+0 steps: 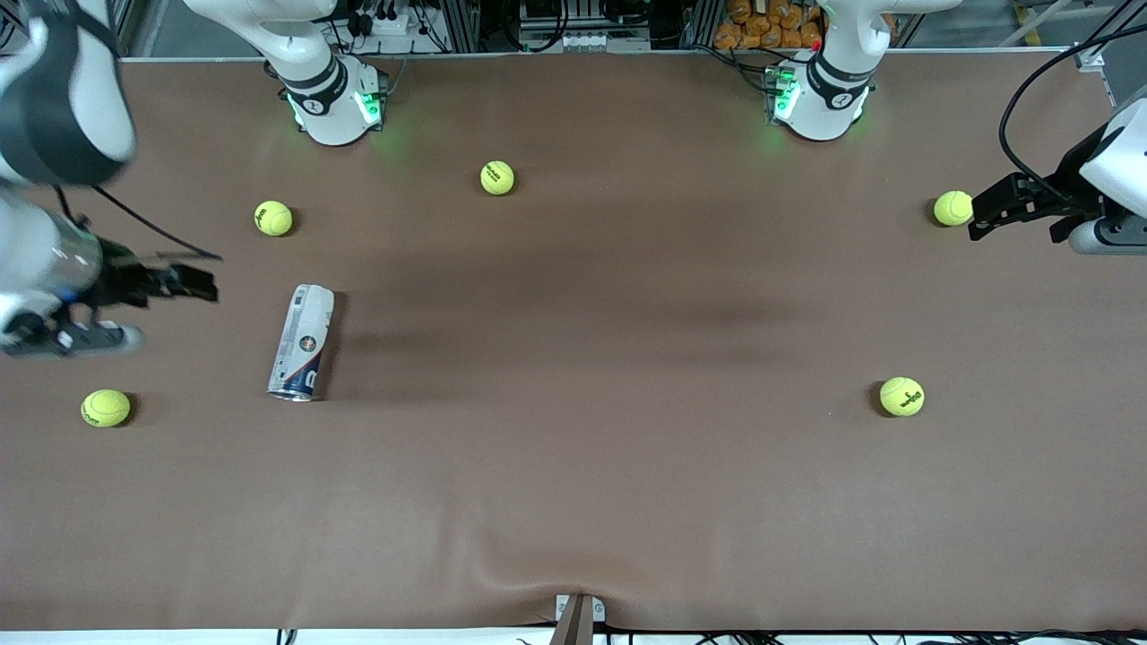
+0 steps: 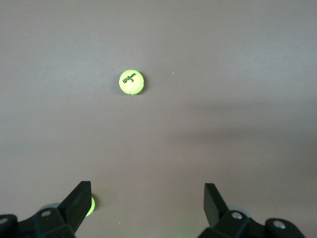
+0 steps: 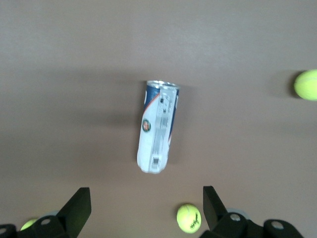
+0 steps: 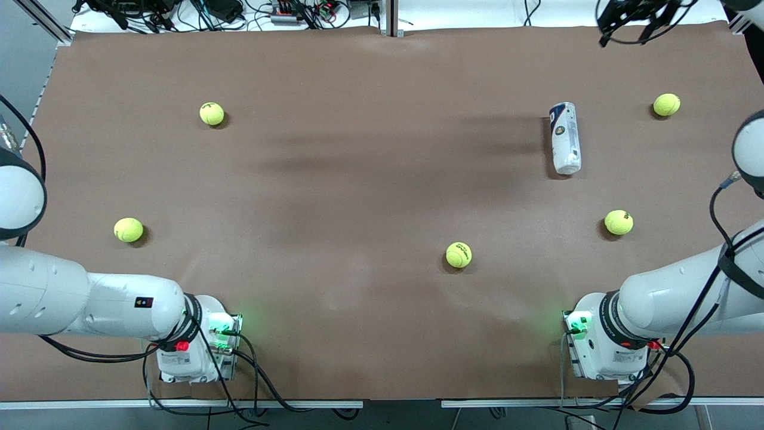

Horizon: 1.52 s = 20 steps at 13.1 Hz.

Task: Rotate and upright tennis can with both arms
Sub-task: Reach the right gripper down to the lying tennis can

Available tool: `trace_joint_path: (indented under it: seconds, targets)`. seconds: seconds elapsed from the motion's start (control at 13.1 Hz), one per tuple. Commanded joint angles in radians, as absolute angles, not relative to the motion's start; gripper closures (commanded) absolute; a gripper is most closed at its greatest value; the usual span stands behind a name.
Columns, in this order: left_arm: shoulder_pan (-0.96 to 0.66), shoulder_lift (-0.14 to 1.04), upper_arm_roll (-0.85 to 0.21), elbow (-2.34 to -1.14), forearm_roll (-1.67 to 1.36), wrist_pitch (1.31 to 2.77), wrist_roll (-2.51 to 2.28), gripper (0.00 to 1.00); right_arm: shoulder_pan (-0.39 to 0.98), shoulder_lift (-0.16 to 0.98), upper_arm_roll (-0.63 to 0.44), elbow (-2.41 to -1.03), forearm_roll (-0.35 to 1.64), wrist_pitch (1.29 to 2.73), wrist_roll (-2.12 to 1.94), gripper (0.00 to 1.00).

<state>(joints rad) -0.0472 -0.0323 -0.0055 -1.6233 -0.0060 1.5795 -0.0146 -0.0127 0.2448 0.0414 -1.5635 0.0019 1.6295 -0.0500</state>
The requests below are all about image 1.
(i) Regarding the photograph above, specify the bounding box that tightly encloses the grey camera pole bracket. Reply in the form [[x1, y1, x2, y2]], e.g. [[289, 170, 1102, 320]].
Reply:
[[554, 593, 608, 645]]

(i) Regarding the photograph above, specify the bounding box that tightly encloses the brown table mat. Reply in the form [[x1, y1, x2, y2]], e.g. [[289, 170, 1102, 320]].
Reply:
[[0, 49, 1147, 632]]

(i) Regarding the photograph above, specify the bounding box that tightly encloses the orange packaged goods pile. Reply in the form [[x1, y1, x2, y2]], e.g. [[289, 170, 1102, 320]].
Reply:
[[714, 0, 825, 51]]

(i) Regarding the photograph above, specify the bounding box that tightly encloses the white blue tennis ball can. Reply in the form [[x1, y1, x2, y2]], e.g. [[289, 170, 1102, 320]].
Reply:
[[267, 284, 336, 402]]

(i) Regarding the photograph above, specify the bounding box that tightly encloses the white power strip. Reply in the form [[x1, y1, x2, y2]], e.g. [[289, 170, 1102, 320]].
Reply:
[[345, 4, 431, 55]]

